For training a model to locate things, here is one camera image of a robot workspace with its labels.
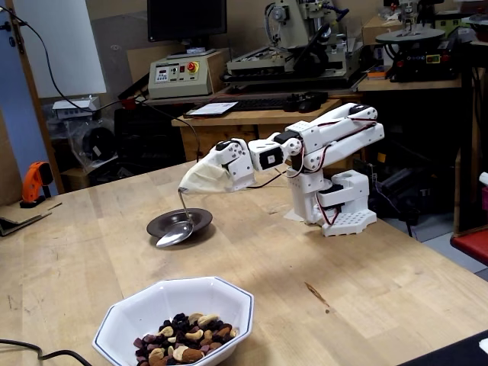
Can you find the beige cnc milling machine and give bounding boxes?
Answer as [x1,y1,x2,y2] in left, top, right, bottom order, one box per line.
[223,0,367,91]

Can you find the white gripper with motor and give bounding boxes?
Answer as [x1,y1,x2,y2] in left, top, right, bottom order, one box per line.
[178,137,255,194]

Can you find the wooden desk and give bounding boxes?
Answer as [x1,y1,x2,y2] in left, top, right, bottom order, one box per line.
[171,95,363,165]

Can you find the green controller circuit board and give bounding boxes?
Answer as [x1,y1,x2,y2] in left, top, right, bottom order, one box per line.
[352,158,378,186]

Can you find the white octagonal bowl blue rim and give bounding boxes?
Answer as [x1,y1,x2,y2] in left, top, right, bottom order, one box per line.
[91,276,255,366]

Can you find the clear bag with black disc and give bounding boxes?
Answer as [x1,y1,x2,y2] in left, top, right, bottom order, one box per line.
[64,117,119,172]

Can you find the orange and black power tool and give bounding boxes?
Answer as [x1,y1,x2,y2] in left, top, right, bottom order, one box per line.
[19,161,55,209]

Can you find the black computer monitor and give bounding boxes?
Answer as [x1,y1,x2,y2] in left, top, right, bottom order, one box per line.
[146,0,229,58]

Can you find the beige masking tape wrap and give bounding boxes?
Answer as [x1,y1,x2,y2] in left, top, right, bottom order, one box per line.
[178,159,233,195]

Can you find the black plastic crate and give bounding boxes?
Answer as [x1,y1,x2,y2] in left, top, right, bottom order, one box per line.
[400,329,488,366]

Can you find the black scroll saw machine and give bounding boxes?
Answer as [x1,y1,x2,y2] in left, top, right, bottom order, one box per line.
[375,0,462,83]

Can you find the red chair dark wood frame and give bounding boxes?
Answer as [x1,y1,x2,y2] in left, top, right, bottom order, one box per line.
[451,40,488,268]

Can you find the flat cardboard piece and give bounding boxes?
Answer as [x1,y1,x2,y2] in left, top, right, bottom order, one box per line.
[0,200,63,237]

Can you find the white robot arm with base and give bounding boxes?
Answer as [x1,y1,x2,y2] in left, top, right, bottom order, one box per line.
[247,101,385,238]

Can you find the dark brown metal plate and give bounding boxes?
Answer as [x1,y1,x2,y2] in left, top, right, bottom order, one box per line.
[146,207,214,241]

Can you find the trail mix nuts and raisins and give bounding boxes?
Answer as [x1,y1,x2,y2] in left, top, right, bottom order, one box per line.
[133,312,239,366]

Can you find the tablet with white screen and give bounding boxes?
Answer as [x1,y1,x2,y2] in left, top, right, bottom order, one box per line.
[182,101,240,119]

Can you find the long hanging black cable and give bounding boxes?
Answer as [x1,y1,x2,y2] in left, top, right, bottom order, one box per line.
[0,5,289,191]

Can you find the black storage cabinet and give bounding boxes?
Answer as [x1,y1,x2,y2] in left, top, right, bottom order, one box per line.
[114,106,188,172]

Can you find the beige control box emergency stop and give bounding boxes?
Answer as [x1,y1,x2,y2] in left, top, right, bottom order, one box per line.
[147,49,230,100]

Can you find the black keyboard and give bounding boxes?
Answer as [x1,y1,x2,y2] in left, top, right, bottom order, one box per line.
[232,97,294,112]

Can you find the brown wooden beam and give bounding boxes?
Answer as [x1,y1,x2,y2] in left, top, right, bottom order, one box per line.
[5,0,66,195]

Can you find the white board panel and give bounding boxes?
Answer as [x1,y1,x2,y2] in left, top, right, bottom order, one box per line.
[13,0,108,99]

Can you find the bent metal spoon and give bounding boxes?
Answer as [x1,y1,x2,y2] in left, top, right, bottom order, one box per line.
[155,187,194,249]

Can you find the wooden workbench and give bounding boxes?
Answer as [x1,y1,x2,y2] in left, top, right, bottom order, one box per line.
[358,74,464,92]

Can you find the brown cardboard box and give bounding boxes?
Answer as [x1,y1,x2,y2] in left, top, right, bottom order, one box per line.
[361,14,405,47]

